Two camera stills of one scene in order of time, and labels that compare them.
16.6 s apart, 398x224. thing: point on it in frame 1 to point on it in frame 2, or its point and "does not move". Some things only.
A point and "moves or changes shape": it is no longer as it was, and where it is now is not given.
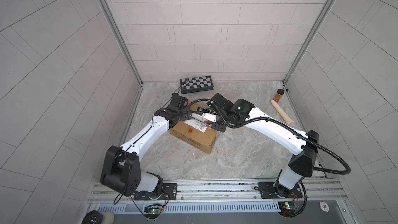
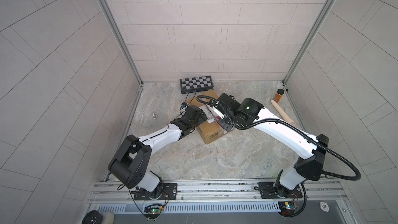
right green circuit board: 286,208 does not move
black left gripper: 185,116 to 201,114
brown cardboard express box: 196,131 moves or changes shape
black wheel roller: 93,217 does not move
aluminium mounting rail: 317,193 does not move
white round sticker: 324,206 does not move
